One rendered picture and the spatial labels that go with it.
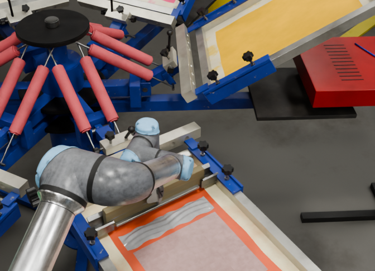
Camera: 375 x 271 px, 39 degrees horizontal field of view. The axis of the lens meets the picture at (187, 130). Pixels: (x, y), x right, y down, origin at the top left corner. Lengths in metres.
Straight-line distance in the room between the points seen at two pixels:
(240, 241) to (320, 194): 1.63
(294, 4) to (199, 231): 1.11
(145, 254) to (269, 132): 2.18
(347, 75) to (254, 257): 1.02
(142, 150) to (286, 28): 0.98
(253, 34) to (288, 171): 1.38
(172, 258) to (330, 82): 1.08
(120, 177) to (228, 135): 2.60
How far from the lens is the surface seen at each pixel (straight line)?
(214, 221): 1.91
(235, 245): 1.85
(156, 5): 2.82
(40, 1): 2.94
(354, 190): 3.52
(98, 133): 2.15
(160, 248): 1.83
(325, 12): 2.27
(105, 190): 1.19
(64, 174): 1.22
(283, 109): 2.45
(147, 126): 1.65
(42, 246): 1.20
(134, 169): 1.22
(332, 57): 2.58
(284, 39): 2.24
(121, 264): 1.80
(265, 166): 3.54
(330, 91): 2.35
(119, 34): 2.65
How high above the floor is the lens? 2.40
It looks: 39 degrees down
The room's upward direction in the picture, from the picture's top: 1 degrees clockwise
